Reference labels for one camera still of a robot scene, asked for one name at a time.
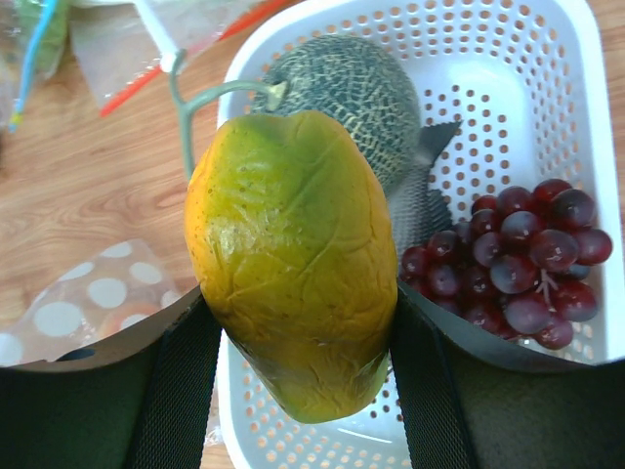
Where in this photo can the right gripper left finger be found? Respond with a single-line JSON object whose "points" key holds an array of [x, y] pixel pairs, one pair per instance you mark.
{"points": [[137, 399]]}

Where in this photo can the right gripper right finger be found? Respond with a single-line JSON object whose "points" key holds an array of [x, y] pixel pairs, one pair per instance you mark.
{"points": [[470, 399]]}

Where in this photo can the red apple toy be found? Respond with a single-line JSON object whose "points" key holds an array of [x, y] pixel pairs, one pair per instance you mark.
{"points": [[125, 316]]}

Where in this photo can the polka dot zip bag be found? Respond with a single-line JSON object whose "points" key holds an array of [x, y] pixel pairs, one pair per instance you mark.
{"points": [[68, 313]]}

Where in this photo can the yellow green pepper toy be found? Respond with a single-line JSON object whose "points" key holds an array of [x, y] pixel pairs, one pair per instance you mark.
{"points": [[290, 239]]}

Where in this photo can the large zip bag vegetables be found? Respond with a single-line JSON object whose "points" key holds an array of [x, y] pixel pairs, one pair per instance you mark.
{"points": [[121, 45]]}

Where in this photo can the red grapes toy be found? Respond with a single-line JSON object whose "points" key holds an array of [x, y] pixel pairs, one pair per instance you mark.
{"points": [[517, 268]]}

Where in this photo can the grey fish toy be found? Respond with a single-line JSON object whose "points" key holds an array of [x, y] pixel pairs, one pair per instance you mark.
{"points": [[417, 211]]}

